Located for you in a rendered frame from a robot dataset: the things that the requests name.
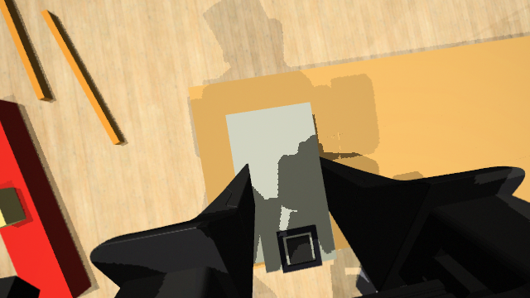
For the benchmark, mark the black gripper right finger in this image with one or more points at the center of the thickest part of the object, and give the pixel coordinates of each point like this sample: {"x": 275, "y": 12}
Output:
{"x": 381, "y": 217}

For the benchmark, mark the orange panel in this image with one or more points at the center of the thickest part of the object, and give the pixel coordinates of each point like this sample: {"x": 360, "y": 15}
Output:
{"x": 404, "y": 117}

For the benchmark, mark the orange long thin bar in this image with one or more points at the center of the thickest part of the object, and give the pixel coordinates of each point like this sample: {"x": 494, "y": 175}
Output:
{"x": 83, "y": 78}
{"x": 25, "y": 51}

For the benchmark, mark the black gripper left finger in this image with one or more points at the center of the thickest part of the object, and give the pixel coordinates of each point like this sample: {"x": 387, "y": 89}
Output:
{"x": 220, "y": 237}

